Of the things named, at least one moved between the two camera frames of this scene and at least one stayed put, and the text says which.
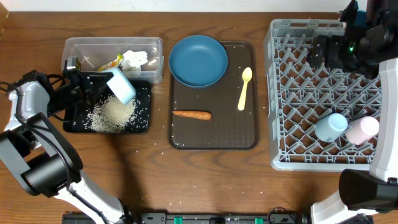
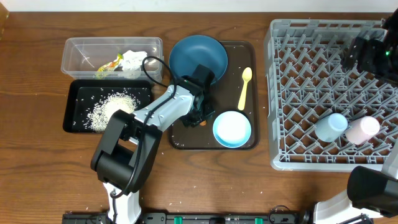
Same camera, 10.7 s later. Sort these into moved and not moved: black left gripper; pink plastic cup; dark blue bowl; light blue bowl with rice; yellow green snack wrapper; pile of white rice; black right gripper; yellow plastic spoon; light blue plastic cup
Moved: light blue bowl with rice; black left gripper; black right gripper
Not moved: dark blue bowl; light blue plastic cup; pile of white rice; pink plastic cup; yellow green snack wrapper; yellow plastic spoon
